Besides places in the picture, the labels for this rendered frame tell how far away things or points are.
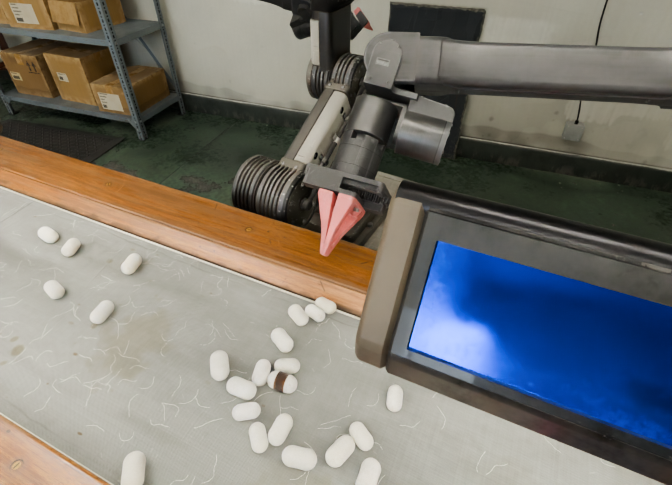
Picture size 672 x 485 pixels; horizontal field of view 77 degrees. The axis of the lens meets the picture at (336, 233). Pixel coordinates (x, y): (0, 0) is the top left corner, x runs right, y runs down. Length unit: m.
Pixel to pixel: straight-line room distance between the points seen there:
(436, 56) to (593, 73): 0.17
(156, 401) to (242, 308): 0.16
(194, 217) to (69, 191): 0.26
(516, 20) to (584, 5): 0.27
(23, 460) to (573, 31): 2.27
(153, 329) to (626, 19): 2.15
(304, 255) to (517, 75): 0.37
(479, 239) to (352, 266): 0.47
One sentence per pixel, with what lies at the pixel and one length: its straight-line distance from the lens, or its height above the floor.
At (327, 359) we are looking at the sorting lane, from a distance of 0.56.
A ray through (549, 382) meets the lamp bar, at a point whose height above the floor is 1.07.
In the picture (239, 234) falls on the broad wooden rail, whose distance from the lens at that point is 0.70.
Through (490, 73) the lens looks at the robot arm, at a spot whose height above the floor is 1.03.
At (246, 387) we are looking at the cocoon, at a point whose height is 0.76.
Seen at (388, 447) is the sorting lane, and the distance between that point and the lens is 0.51.
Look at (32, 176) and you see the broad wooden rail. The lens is 1.01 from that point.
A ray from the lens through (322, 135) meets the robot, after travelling 0.83.
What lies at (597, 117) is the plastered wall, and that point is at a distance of 2.45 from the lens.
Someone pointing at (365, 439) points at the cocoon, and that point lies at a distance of 0.49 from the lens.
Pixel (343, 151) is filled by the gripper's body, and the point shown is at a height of 0.95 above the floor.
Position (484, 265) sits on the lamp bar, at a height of 1.09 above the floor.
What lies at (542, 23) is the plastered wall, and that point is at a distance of 2.29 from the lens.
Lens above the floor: 1.20
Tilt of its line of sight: 40 degrees down
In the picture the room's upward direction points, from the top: straight up
